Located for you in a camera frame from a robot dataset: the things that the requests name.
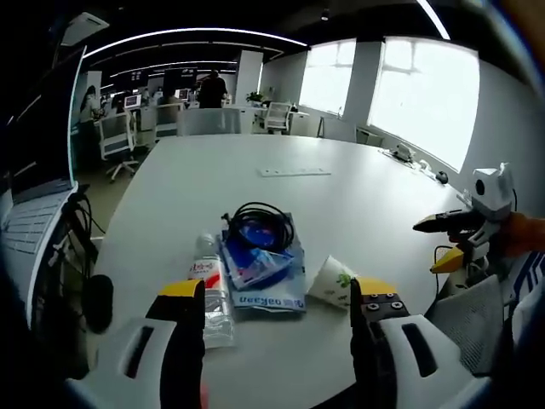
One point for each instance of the white table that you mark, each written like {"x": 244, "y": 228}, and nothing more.
{"x": 323, "y": 204}

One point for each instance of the grey mesh office chair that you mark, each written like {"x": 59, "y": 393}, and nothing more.
{"x": 472, "y": 324}

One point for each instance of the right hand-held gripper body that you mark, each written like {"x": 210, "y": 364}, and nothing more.
{"x": 489, "y": 200}

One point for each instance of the black computer mouse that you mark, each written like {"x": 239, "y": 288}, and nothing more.
{"x": 443, "y": 176}

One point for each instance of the clear plastic water bottle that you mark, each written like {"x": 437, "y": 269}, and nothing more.
{"x": 210, "y": 289}

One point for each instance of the blue plastic packet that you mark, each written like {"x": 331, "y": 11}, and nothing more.
{"x": 266, "y": 272}

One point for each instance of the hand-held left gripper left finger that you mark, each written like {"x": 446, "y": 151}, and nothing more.
{"x": 176, "y": 341}

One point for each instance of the computer monitor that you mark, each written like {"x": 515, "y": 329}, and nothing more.
{"x": 133, "y": 100}

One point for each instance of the white device on table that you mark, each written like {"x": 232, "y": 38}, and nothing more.
{"x": 402, "y": 151}

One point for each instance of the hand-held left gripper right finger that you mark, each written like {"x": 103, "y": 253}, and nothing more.
{"x": 383, "y": 336}

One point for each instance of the open laptop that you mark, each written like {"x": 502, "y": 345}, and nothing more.
{"x": 42, "y": 170}

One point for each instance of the black round object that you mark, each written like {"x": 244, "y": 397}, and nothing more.
{"x": 99, "y": 302}

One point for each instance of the green potted plant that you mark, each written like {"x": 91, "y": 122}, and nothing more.
{"x": 254, "y": 98}

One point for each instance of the white paper cup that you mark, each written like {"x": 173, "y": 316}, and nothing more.
{"x": 334, "y": 284}

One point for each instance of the white table power strip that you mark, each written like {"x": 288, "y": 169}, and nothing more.
{"x": 294, "y": 171}

